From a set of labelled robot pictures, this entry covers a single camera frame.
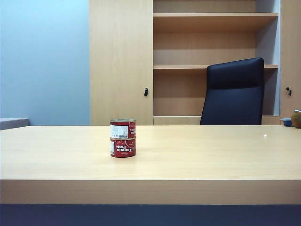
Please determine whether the black office chair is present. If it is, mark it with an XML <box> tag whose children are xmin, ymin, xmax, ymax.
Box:
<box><xmin>199</xmin><ymin>57</ymin><xmax>265</xmax><ymax>126</ymax></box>

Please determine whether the grey low cabinet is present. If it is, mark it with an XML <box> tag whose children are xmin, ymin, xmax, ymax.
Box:
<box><xmin>0</xmin><ymin>117</ymin><xmax>30</xmax><ymax>130</ymax></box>

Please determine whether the red tomato paste can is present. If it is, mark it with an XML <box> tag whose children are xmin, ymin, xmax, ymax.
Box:
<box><xmin>110</xmin><ymin>138</ymin><xmax>137</xmax><ymax>159</ymax></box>
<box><xmin>109</xmin><ymin>118</ymin><xmax>137</xmax><ymax>139</ymax></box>

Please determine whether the brown round object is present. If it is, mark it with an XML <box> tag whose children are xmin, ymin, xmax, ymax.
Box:
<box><xmin>290</xmin><ymin>108</ymin><xmax>301</xmax><ymax>129</ymax></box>

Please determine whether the wooden shelf cabinet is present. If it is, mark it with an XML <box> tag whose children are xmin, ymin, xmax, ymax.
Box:
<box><xmin>88</xmin><ymin>0</ymin><xmax>301</xmax><ymax>126</ymax></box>

